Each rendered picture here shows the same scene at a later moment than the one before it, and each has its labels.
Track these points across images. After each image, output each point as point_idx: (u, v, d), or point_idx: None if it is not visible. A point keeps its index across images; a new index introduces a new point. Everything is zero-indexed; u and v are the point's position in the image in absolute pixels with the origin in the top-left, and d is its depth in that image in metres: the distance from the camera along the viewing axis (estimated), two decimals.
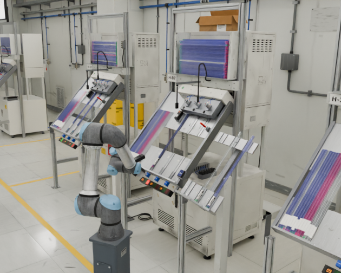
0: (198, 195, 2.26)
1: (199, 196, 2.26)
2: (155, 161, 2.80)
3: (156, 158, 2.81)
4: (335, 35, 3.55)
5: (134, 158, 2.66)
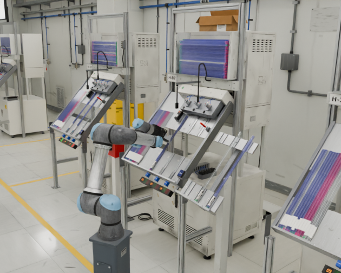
0: (198, 195, 2.26)
1: (199, 196, 2.26)
2: (152, 164, 2.79)
3: (153, 162, 2.80)
4: (335, 35, 3.55)
5: None
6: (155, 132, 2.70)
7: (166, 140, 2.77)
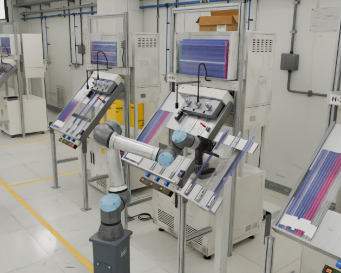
0: (198, 195, 2.26)
1: (199, 196, 2.26)
2: (188, 188, 2.35)
3: (189, 185, 2.36)
4: (335, 35, 3.55)
5: (196, 152, 2.19)
6: (200, 145, 2.14)
7: (215, 155, 2.18)
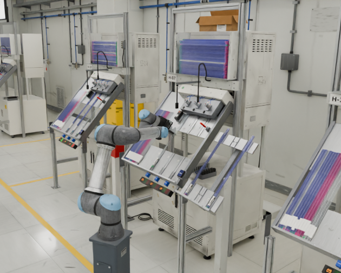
0: (154, 162, 2.80)
1: (155, 162, 2.79)
2: (188, 188, 2.35)
3: (189, 185, 2.36)
4: (335, 35, 3.55)
5: None
6: (161, 123, 2.71)
7: (172, 132, 2.79)
